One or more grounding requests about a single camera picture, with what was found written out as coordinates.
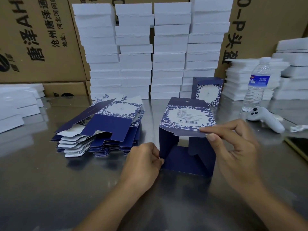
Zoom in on assembled blue floral box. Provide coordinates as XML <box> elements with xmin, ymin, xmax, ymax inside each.
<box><xmin>191</xmin><ymin>77</ymin><xmax>225</xmax><ymax>107</ymax></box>

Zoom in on person's right forearm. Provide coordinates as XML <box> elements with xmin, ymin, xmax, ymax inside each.
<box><xmin>217</xmin><ymin>177</ymin><xmax>308</xmax><ymax>231</ymax></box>

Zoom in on person's left forearm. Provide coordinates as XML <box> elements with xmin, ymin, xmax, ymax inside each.
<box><xmin>73</xmin><ymin>181</ymin><xmax>151</xmax><ymax>231</ymax></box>

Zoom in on crumpled clear plastic wrapper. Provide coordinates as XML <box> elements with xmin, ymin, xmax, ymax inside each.
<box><xmin>290</xmin><ymin>124</ymin><xmax>308</xmax><ymax>133</ymax></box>

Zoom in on person's left hand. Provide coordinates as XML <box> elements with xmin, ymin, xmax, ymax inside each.
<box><xmin>120</xmin><ymin>142</ymin><xmax>165</xmax><ymax>194</ymax></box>

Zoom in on person's right hand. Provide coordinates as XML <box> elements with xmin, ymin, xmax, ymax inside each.
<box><xmin>199</xmin><ymin>119</ymin><xmax>263</xmax><ymax>190</ymax></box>

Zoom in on stack of thin foam sheets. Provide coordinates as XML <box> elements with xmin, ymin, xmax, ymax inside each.
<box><xmin>221</xmin><ymin>58</ymin><xmax>290</xmax><ymax>102</ymax></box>

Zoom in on small brown cardboard box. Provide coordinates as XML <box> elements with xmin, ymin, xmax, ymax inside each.
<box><xmin>43</xmin><ymin>81</ymin><xmax>92</xmax><ymax>98</ymax></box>

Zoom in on white handheld controller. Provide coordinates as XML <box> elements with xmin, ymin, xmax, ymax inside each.
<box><xmin>245</xmin><ymin>106</ymin><xmax>286</xmax><ymax>134</ymax></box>

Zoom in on stack of flat blue cartons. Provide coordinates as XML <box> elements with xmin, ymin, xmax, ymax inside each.
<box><xmin>49</xmin><ymin>94</ymin><xmax>145</xmax><ymax>158</ymax></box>

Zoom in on stacks of white foam blocks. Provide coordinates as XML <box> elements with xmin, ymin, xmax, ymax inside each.
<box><xmin>271</xmin><ymin>39</ymin><xmax>308</xmax><ymax>100</ymax></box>
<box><xmin>0</xmin><ymin>83</ymin><xmax>46</xmax><ymax>134</ymax></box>
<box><xmin>72</xmin><ymin>0</ymin><xmax>234</xmax><ymax>100</ymax></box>

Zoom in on clear plastic water bottle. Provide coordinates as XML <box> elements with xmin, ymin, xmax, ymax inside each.
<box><xmin>241</xmin><ymin>57</ymin><xmax>272</xmax><ymax>112</ymax></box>

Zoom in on blue floral carton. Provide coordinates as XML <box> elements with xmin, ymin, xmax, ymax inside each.
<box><xmin>158</xmin><ymin>97</ymin><xmax>217</xmax><ymax>177</ymax></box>

